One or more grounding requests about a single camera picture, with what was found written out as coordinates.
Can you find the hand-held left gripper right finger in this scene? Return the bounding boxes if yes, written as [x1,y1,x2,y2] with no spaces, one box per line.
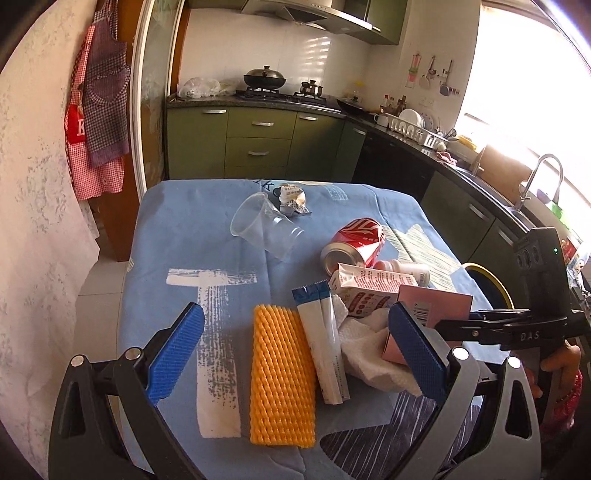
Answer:
[388,300,543,480]

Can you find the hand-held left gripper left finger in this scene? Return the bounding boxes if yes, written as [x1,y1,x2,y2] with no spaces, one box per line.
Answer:
[48,302,206,480]

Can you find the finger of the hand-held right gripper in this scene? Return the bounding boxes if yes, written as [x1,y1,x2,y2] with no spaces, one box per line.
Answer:
[470,308,532,323]
[434,318,509,346]

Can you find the pink cardboard box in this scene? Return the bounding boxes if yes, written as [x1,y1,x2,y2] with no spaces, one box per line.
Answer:
[381,284,474,365]

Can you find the yellow rimmed bin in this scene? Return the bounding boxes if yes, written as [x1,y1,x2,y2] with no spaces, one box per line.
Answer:
[462,262,515,315]

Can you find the white paper towel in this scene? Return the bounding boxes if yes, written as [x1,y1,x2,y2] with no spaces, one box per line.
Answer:
[332,293,423,398]

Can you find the small white plastic bottle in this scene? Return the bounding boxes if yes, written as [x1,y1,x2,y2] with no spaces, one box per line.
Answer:
[373,258,431,287]

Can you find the white red milk carton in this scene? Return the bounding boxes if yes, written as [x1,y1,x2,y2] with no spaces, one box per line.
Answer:
[329,262,419,319]

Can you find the blue white sachet stick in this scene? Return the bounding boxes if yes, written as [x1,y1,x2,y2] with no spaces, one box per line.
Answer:
[291,287,340,406]
[316,282,352,401]

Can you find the yellow foam fruit net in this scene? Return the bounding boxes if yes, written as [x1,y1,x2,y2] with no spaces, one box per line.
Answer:
[249,304,317,448]

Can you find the red soda can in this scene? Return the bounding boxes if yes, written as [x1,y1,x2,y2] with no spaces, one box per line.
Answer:
[320,217,389,276]

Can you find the clear plastic cup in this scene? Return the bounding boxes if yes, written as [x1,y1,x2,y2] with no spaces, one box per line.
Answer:
[230,193,305,263]

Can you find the white wrapper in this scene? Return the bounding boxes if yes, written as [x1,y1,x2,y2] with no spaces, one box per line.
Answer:
[270,182,312,217]

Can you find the person's right hand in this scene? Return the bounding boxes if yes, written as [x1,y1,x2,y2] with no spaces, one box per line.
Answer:
[541,344,583,376]

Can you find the steel kitchen sink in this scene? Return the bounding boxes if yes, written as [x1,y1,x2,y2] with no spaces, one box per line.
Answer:
[462,171,532,217]

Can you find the steel kitchen faucet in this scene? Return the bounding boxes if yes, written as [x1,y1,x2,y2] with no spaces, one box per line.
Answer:
[517,154,565,210]

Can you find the brown cutting board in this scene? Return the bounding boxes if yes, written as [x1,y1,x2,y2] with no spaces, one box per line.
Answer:
[471,143,532,204]

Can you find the blue printed tablecloth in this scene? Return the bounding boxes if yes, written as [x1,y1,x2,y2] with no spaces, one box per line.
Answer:
[115,179,513,480]

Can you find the red checked apron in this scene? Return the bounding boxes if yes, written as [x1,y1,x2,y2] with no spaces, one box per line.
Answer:
[65,9,127,201]

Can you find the black kitchen countertop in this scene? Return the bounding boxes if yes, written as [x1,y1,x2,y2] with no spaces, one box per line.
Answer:
[166,92,555,232]

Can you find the white dish rack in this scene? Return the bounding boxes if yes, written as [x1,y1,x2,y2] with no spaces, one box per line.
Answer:
[388,108,448,148]

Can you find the bright kitchen window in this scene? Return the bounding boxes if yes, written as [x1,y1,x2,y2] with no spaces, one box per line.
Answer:
[457,0,591,185]

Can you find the green kitchen base cabinets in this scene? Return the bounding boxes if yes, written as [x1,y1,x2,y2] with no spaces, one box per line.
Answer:
[165,104,568,296]

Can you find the group of condiment bottles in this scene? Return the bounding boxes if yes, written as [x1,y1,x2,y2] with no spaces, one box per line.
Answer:
[381,95,409,116]

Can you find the black frying pan with lid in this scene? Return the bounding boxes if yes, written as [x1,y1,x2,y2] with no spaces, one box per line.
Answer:
[337,95,370,116]

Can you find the purple checked apron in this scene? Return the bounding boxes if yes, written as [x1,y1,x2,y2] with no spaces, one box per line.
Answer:
[81,0,132,167]

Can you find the glass sliding door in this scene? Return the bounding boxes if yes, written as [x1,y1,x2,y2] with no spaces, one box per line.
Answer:
[129,0,190,195]

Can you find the clear plastic bag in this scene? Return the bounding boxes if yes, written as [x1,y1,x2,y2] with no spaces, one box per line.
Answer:
[178,77,222,99]

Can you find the black gas stove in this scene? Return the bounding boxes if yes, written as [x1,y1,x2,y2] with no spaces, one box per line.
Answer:
[235,88,328,103]

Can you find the black wok with lid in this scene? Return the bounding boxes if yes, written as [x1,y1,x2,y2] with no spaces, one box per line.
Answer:
[243,65,288,90]

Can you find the steel range hood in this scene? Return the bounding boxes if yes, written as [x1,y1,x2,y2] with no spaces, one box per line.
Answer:
[240,0,384,35]

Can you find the hanging wall utensils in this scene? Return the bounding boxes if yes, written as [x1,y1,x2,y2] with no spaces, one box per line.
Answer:
[409,51,462,97]

